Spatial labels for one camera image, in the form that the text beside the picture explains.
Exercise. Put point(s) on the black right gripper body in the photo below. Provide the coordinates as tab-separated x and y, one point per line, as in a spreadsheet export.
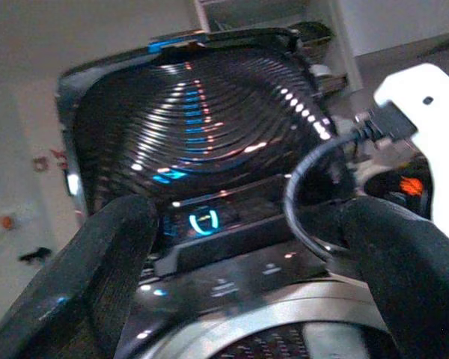
411	187

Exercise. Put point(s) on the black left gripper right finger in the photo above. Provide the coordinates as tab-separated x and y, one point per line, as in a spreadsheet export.
415	284

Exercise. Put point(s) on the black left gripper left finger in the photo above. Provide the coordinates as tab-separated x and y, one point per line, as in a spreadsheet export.
97	269

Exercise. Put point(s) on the black top-load washing machine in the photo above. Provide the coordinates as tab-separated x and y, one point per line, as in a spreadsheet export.
247	269

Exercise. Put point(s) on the washer drum with grey rim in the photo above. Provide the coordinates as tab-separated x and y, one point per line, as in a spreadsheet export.
247	318

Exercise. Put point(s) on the white shelving unit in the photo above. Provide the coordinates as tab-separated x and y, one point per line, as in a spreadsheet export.
340	37

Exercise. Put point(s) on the black glass washer lid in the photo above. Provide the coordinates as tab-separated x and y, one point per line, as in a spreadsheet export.
172	112

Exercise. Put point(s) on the small black wall object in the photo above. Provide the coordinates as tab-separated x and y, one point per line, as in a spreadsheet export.
35	255

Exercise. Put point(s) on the small orange wall object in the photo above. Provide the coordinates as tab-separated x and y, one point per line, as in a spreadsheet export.
7	222

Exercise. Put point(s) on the red wall sticker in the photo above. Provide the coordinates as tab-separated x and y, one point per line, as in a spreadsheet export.
56	155

